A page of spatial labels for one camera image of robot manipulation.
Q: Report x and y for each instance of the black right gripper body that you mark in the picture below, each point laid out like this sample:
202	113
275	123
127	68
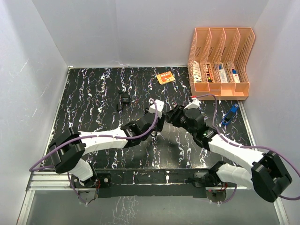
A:
179	112

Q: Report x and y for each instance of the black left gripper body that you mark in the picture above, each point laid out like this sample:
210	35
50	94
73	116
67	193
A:
158	127

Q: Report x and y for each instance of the black padlock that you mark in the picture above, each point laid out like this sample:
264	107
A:
124	100

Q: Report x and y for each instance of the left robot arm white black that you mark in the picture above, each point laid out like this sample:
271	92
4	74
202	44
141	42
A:
76	144

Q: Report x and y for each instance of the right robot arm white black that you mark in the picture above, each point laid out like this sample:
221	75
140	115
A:
265	173

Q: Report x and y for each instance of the orange card pack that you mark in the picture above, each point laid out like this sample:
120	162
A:
166	77

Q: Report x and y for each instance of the white box in organizer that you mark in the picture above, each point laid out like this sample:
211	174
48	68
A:
196	72

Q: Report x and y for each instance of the red black marker items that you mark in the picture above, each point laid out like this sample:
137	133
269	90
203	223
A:
208	72

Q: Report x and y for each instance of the blue stapler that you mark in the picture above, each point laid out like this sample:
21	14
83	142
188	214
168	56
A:
230	114

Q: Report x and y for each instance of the white blue tube box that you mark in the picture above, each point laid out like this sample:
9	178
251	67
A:
222	73

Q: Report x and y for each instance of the orange plastic file organizer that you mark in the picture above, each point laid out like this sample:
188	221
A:
217	62

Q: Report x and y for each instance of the blue red white box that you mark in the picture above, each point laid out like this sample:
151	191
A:
235	76

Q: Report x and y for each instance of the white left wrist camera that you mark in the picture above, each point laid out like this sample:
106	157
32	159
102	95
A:
156	106

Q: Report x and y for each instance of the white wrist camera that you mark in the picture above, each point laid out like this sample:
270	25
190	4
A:
194	104
156	106

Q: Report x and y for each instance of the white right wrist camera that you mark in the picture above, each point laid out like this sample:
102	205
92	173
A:
194	104

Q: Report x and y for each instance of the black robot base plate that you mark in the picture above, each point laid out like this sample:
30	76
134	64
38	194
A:
152	182

